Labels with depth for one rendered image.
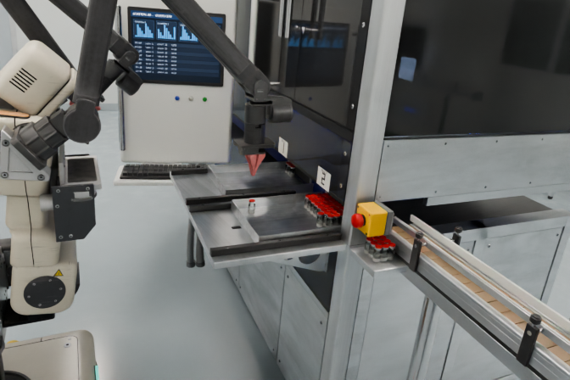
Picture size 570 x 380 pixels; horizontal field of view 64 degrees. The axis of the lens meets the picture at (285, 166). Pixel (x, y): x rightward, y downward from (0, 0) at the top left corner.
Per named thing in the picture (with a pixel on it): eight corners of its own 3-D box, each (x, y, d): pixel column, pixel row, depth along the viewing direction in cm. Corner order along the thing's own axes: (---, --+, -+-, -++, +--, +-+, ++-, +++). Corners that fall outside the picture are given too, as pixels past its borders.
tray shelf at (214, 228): (281, 169, 199) (281, 164, 198) (367, 247, 138) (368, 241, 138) (169, 176, 180) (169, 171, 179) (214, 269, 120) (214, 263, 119)
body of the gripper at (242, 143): (275, 150, 124) (276, 124, 121) (239, 153, 120) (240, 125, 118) (266, 142, 130) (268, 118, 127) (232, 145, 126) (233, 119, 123)
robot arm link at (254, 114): (242, 97, 122) (248, 103, 117) (266, 97, 124) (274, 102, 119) (241, 123, 124) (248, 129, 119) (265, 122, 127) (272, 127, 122)
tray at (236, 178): (286, 169, 194) (287, 160, 192) (312, 192, 171) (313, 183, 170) (207, 173, 180) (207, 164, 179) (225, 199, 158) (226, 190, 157)
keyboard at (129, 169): (215, 169, 208) (215, 164, 207) (217, 180, 195) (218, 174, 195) (124, 167, 199) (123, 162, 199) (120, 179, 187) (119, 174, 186)
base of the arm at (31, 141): (14, 128, 106) (9, 142, 96) (44, 107, 107) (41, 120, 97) (42, 154, 110) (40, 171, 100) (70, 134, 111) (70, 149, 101)
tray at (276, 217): (321, 200, 165) (321, 191, 163) (360, 233, 142) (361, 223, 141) (231, 209, 151) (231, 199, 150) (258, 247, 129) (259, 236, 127)
